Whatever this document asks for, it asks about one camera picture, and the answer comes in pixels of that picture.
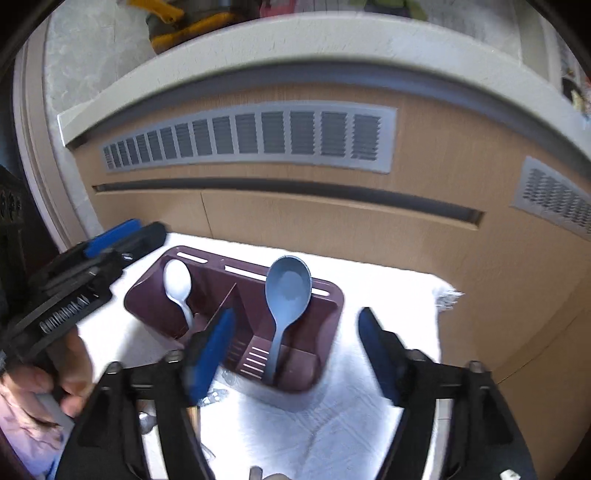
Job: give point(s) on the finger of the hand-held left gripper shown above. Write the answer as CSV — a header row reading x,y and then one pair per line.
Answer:
x,y
147,240
113,237

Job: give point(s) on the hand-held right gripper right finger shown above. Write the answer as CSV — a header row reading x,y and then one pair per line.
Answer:
x,y
374,350

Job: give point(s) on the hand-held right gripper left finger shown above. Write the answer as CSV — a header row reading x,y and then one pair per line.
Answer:
x,y
212,355

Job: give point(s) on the maroon plastic utensil holder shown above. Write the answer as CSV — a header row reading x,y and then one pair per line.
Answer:
x,y
152,304

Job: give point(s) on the person's left hand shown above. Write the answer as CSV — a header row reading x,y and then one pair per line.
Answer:
x,y
78,369

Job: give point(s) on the white plastic spoon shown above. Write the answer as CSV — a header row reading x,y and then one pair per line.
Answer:
x,y
178,279

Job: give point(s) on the black plastic chair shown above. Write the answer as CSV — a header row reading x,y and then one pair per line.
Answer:
x,y
9,230

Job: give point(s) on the white towel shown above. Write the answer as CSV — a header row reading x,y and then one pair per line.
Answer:
x,y
323,429

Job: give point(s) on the small metal spoon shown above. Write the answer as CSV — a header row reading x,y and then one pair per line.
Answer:
x,y
147,422

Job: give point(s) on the blue-grey plastic spoon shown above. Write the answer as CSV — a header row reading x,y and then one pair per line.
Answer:
x,y
288,286

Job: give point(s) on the wooden kitchen cabinet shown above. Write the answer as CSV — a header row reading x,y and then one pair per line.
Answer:
x,y
323,221

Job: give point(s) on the long grey vent grille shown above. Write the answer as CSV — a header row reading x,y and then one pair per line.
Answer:
x,y
249,134

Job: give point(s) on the short grey vent grille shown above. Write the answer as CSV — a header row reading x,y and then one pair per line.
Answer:
x,y
554,194

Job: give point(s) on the white stone kitchen countertop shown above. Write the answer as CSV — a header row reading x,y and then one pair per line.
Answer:
x,y
323,41

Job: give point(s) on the dark sauce bottle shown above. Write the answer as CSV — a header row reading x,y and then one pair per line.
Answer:
x,y
568,87

